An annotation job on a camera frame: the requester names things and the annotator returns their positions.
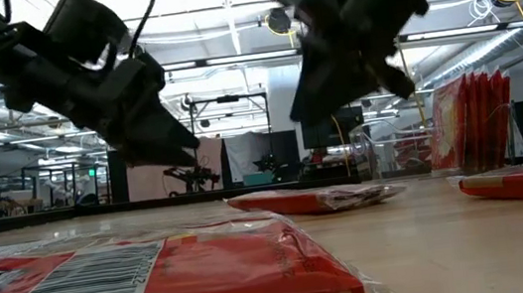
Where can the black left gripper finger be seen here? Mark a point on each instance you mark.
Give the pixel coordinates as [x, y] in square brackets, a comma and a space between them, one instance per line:
[153, 157]
[162, 131]

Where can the black stand frame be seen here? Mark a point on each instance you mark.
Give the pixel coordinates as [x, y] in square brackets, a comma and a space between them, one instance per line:
[228, 99]

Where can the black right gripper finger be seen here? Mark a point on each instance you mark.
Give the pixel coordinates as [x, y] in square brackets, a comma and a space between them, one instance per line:
[333, 80]
[395, 77]

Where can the black monitor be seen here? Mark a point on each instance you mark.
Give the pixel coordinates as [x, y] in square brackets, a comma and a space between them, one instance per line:
[335, 132]

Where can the black aluminium table frame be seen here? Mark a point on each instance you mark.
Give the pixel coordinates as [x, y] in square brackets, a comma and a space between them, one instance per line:
[26, 221]

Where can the white pillar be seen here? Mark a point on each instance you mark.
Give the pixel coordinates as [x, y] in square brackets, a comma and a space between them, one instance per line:
[277, 89]

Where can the pink curtain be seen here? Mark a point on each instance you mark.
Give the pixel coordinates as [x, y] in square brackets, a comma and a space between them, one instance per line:
[146, 185]

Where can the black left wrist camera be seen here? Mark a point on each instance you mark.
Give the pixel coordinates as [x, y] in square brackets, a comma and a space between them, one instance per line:
[86, 25]

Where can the teal box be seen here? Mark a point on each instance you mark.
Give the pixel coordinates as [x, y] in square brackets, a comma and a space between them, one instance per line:
[258, 179]

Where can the clear plastic basket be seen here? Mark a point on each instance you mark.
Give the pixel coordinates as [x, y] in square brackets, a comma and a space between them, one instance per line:
[366, 146]

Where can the dark background robot arm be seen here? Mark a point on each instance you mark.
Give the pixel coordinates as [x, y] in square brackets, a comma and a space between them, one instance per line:
[274, 165]
[195, 179]

